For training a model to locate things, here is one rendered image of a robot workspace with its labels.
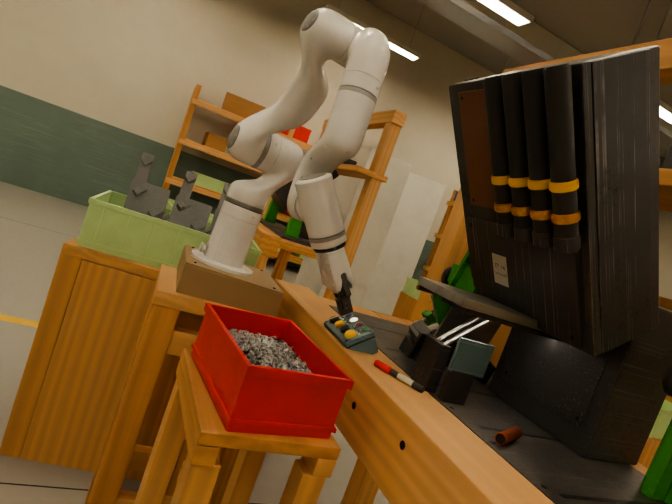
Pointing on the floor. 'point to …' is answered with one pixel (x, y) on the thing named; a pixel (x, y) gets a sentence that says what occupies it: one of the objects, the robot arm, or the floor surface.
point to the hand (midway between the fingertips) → (344, 305)
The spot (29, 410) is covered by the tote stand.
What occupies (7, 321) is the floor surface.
